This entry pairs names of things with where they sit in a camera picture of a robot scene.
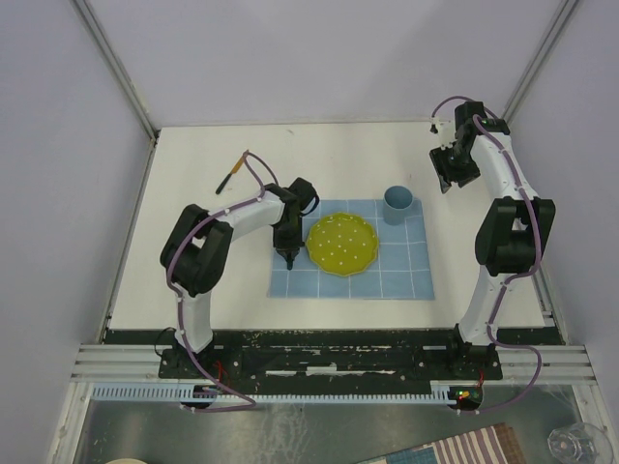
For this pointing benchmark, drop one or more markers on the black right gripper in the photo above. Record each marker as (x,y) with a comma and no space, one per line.
(438,159)

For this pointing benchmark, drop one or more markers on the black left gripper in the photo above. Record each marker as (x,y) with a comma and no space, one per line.
(283,247)

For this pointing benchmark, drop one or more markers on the green dotted plate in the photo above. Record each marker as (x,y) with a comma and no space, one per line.
(342,244)

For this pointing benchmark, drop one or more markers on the blue cup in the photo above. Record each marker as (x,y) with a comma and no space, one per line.
(398,202)

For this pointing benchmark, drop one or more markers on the orange knife green handle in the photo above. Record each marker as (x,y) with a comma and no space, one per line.
(237,166)

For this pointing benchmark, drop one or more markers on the blue checked cloth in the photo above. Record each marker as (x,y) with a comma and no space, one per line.
(400,272)

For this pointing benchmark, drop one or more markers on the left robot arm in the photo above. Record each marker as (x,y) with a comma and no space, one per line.
(195,254)

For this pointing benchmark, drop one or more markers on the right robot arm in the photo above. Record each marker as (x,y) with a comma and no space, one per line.
(510,243)

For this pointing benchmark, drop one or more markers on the cream round object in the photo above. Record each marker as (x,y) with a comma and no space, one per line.
(126,461)

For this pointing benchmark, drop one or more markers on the striped folded cloth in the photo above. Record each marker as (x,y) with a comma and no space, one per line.
(492,444)

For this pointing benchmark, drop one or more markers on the clear glass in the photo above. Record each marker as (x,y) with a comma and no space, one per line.
(580,443)

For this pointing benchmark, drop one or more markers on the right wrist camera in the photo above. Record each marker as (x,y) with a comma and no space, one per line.
(444,131)

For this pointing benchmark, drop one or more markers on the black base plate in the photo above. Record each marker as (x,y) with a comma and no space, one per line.
(235,356)

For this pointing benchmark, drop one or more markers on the aluminium frame rail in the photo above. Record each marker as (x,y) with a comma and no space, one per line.
(551,37)

